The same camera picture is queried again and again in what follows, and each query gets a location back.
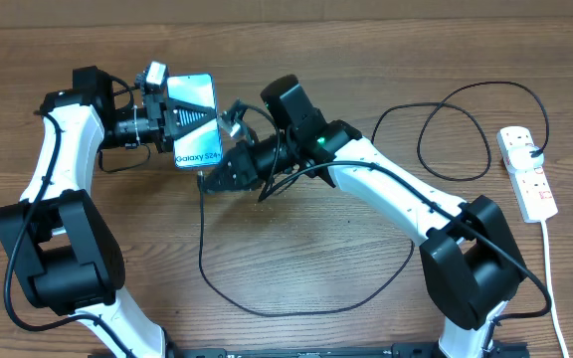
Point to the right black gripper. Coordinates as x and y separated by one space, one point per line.
246 169

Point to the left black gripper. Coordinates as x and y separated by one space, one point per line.
174 107

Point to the Galaxy S24 smartphone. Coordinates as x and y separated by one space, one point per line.
198 143

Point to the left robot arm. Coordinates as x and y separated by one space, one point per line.
60 250

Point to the white charger plug adapter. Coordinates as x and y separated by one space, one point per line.
523 158

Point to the white power strip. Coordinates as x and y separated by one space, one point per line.
532 191

